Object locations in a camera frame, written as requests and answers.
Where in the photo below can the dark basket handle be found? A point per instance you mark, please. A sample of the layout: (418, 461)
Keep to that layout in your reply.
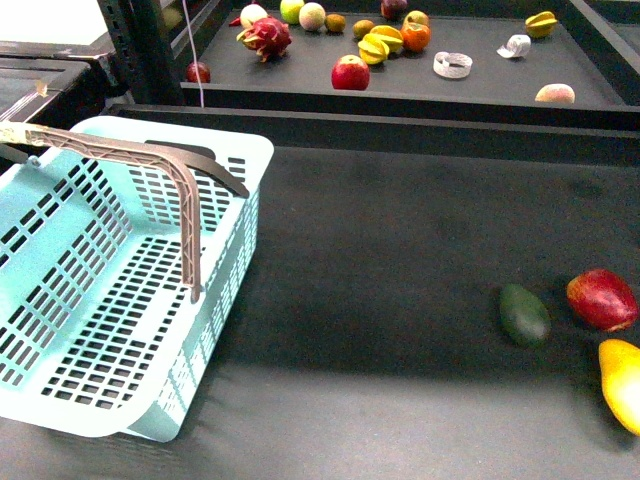
(203, 159)

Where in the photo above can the light blue plastic basket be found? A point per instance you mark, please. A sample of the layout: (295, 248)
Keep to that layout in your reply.
(98, 333)

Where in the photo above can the yellow mango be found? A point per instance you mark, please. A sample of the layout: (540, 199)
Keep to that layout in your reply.
(619, 366)

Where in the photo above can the brown basket handle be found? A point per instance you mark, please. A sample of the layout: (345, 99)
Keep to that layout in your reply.
(166, 159)

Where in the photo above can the red mango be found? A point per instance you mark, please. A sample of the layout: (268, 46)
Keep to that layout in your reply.
(603, 299)

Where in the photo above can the yellow starfruit front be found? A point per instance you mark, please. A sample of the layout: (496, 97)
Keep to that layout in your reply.
(379, 43)

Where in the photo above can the yellow starfruit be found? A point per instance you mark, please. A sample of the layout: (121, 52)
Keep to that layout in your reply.
(379, 43)
(540, 25)

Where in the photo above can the dark red apple left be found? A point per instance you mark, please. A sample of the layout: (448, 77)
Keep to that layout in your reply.
(198, 72)

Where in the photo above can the pink dragon fruit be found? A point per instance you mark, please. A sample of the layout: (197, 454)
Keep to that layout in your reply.
(268, 37)

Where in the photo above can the brown kiwi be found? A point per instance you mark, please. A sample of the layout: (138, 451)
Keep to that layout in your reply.
(362, 27)
(335, 23)

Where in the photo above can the green avocado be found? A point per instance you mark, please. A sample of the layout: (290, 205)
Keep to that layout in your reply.
(522, 316)

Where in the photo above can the beige round melon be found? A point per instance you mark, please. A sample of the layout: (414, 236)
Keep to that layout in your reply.
(312, 16)

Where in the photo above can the orange persimmon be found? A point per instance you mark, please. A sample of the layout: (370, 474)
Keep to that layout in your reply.
(416, 37)

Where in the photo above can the green apple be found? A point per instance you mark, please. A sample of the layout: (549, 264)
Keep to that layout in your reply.
(290, 10)

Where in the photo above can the white onion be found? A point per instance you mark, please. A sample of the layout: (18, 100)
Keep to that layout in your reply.
(252, 13)

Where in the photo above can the pale peach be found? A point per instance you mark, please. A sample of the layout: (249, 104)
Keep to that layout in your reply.
(556, 93)

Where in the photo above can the black fruit tray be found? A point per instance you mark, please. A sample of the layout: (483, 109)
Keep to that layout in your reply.
(582, 51)

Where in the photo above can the yellow starfruit far right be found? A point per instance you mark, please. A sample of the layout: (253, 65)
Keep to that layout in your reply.
(540, 25)

